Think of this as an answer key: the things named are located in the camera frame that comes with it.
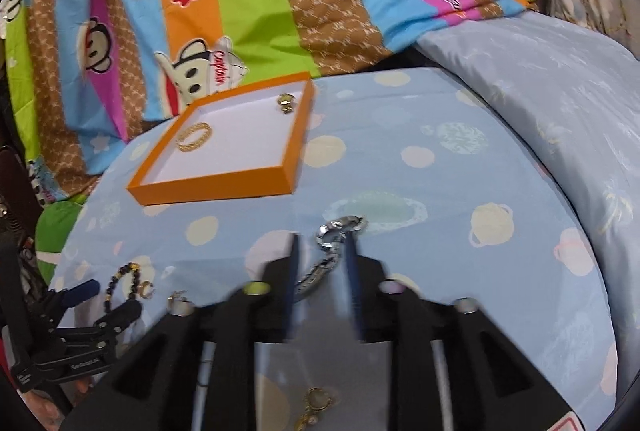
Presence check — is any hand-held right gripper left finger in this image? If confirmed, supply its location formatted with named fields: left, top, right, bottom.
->
left=62, top=231, right=303, bottom=431

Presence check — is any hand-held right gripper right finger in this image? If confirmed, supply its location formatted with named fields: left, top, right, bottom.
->
left=344, top=235, right=577, bottom=431

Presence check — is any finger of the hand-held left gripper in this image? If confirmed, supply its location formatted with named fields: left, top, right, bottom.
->
left=45, top=280, right=101, bottom=308
left=62, top=298, right=143, bottom=339

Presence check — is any black bead bracelet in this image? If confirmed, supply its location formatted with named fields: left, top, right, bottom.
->
left=102, top=262, right=143, bottom=317

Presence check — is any silver chain bracelet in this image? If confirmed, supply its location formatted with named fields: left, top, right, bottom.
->
left=295, top=215, right=368, bottom=304

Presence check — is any orange jewelry box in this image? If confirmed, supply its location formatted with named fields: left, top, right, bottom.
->
left=126, top=72, right=316, bottom=207

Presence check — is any light blue planet bed sheet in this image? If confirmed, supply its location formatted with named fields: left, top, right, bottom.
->
left=50, top=66, right=621, bottom=431

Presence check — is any pale blue pillow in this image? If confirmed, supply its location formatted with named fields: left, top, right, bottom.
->
left=415, top=11, right=640, bottom=427

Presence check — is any gold bracelet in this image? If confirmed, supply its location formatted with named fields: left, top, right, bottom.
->
left=175, top=122, right=213, bottom=153

